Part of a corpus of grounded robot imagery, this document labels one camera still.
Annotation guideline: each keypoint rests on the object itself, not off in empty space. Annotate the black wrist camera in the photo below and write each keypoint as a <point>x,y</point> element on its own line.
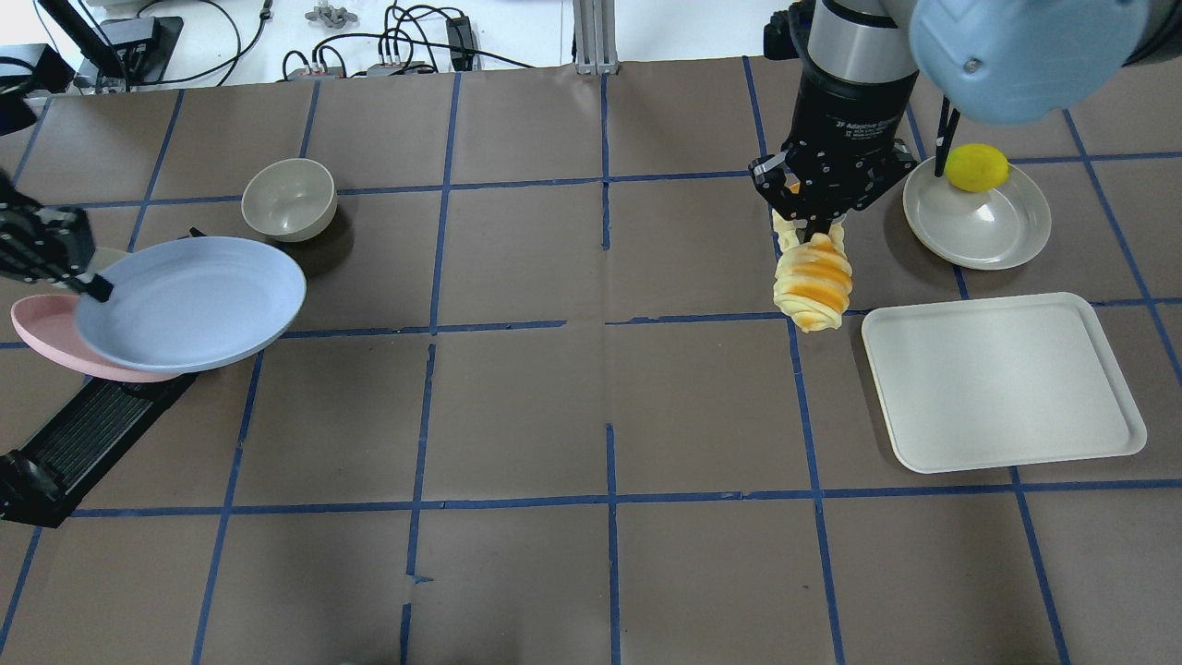
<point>786,34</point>

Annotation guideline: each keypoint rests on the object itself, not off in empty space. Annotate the twisted yellow bread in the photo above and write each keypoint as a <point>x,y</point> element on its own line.
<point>813,283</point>

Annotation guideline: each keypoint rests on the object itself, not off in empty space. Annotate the pink plate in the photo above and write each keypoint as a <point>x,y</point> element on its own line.
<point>47,324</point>

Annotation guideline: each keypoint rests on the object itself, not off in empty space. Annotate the white shallow dish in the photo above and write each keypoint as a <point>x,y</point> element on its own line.
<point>987,231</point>

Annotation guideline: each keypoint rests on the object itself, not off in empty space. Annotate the blue plate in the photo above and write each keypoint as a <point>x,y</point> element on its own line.
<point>193,304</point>

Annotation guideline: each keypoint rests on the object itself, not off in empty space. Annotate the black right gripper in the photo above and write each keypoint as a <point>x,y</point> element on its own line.
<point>844,115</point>

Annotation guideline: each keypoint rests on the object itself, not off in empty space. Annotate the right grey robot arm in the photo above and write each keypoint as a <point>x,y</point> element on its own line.
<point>1001,63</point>

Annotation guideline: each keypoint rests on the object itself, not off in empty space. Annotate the aluminium frame post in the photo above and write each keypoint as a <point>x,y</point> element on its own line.
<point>594,37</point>

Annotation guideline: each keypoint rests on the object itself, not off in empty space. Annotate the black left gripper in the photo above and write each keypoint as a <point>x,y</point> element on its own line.
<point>39,242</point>

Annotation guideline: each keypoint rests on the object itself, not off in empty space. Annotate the yellow lemon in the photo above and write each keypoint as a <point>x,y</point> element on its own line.
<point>976,167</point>

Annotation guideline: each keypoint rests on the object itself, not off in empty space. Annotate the beige bowl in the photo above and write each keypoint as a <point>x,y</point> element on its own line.
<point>290,201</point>

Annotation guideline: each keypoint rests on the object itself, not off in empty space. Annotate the black plate rack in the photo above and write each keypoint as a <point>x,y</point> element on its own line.
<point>46,479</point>

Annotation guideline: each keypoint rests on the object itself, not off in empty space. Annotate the white rectangular tray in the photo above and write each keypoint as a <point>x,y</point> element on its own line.
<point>995,382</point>

